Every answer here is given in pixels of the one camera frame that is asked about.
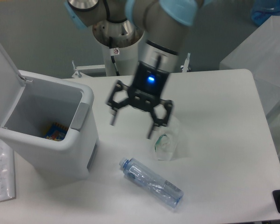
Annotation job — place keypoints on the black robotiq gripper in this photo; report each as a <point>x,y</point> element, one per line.
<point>144,94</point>

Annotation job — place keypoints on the white push-button trash can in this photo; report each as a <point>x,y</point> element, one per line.
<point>30,103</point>

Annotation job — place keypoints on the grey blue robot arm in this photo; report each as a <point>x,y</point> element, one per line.
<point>167,23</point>

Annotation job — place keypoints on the metal clamp bolt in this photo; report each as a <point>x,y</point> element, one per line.
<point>185,67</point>

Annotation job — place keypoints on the crumpled clear plastic wrapper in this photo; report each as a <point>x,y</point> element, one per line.
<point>166,139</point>

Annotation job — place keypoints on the clear blue plastic bottle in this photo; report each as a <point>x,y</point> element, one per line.
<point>151,181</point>

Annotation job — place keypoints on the colourful snack packet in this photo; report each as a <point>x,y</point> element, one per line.
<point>56,132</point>

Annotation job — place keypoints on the blue water jug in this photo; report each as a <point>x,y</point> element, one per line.
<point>262,10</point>

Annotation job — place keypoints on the clear plastic document sleeve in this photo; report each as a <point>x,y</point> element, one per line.
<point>7,173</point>

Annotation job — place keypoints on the white metal mounting bracket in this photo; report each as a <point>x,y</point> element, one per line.
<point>88,71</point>

